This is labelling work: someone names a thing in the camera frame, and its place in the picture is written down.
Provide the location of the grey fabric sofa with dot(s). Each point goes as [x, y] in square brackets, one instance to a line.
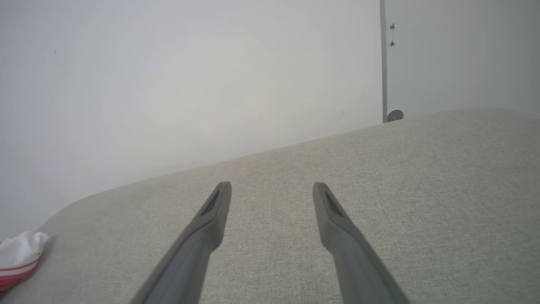
[443, 190]

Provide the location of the round grey door stopper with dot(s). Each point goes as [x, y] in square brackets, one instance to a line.
[395, 115]

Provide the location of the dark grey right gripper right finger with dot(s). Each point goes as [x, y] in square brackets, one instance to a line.
[354, 261]

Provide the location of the red and white basketball jersey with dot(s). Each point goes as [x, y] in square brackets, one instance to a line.
[19, 257]

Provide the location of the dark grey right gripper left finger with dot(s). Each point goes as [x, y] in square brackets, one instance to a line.
[198, 253]

